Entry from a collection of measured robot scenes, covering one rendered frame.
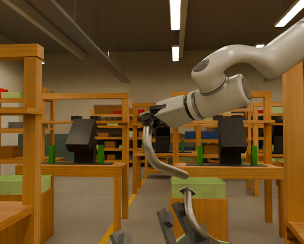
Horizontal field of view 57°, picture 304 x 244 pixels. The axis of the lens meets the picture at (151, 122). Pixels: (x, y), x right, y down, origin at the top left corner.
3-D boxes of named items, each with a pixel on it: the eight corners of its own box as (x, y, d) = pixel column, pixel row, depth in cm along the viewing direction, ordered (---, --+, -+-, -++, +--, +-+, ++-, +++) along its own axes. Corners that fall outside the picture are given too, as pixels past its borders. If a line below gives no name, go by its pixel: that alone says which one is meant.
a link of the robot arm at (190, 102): (209, 99, 85) (200, 102, 87) (193, 84, 79) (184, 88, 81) (210, 123, 81) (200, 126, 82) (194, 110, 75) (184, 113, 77)
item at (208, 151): (251, 180, 786) (250, 100, 793) (144, 178, 812) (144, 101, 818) (247, 176, 840) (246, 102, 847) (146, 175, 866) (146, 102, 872)
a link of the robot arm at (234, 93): (190, 100, 74) (207, 124, 79) (237, 83, 67) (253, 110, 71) (195, 82, 80) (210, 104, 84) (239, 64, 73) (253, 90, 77)
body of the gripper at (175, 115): (203, 103, 86) (173, 114, 92) (185, 86, 79) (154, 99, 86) (204, 125, 82) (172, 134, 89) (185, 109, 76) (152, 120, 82)
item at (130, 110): (168, 167, 1046) (168, 107, 1052) (88, 166, 1071) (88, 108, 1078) (168, 165, 1099) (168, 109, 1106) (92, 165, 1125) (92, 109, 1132)
